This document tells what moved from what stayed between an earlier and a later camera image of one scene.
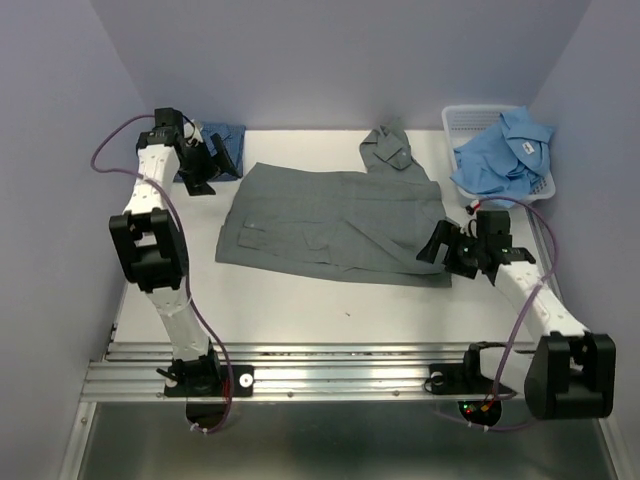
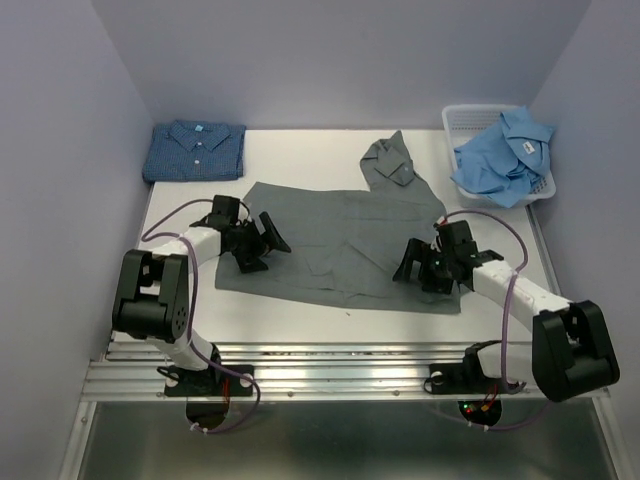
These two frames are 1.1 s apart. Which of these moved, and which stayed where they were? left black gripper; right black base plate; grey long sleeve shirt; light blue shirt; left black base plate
Moved: grey long sleeve shirt; left black gripper
Stayed: right black base plate; left black base plate; light blue shirt
